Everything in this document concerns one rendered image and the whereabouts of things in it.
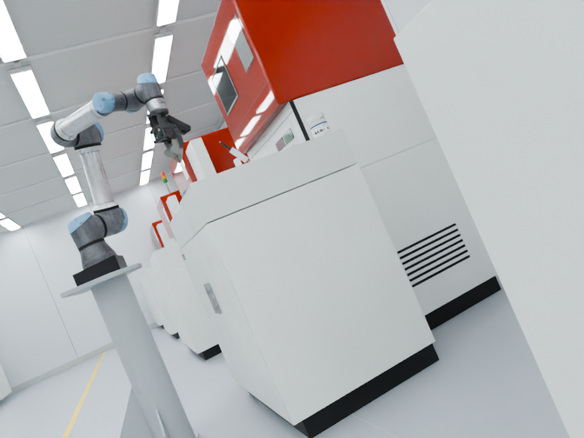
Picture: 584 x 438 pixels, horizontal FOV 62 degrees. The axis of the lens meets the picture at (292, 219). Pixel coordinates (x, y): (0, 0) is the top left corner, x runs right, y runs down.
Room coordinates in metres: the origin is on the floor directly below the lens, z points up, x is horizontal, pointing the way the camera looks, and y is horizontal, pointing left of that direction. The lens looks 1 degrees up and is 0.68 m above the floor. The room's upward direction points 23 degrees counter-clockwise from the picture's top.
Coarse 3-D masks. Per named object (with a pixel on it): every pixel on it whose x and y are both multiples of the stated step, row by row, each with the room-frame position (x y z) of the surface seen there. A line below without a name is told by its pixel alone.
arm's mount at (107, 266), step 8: (112, 256) 2.08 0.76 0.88; (120, 256) 2.19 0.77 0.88; (96, 264) 2.07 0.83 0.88; (104, 264) 2.07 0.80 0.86; (112, 264) 2.08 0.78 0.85; (120, 264) 2.11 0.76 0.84; (80, 272) 2.05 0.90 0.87; (88, 272) 2.06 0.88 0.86; (96, 272) 2.06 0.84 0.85; (104, 272) 2.07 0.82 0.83; (80, 280) 2.05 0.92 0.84; (88, 280) 2.06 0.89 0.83
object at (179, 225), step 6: (180, 210) 2.03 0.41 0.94; (174, 216) 2.25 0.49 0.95; (180, 216) 2.09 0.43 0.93; (174, 222) 2.32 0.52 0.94; (180, 222) 2.16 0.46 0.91; (186, 222) 2.01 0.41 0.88; (174, 228) 2.39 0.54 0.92; (180, 228) 2.21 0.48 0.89; (186, 228) 2.06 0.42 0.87; (174, 234) 2.47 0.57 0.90; (180, 234) 2.28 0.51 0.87; (186, 234) 2.13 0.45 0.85; (192, 234) 1.99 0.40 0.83; (180, 240) 2.36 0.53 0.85; (186, 240) 2.19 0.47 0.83; (180, 246) 2.44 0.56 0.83
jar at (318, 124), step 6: (318, 114) 1.89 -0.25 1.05; (312, 120) 1.89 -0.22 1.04; (318, 120) 1.89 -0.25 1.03; (324, 120) 1.90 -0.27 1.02; (312, 126) 1.90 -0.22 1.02; (318, 126) 1.89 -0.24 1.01; (324, 126) 1.89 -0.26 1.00; (312, 132) 1.91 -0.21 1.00; (318, 132) 1.89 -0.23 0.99; (324, 132) 1.89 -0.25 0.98
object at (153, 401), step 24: (96, 288) 2.08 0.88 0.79; (120, 288) 2.10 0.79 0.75; (120, 312) 2.08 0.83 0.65; (120, 336) 2.08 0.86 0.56; (144, 336) 2.11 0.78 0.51; (144, 360) 2.09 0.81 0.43; (144, 384) 2.08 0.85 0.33; (168, 384) 2.13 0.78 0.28; (144, 408) 2.09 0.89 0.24; (168, 408) 2.09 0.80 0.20; (144, 432) 2.14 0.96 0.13; (168, 432) 2.08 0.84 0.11; (192, 432) 2.16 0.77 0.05
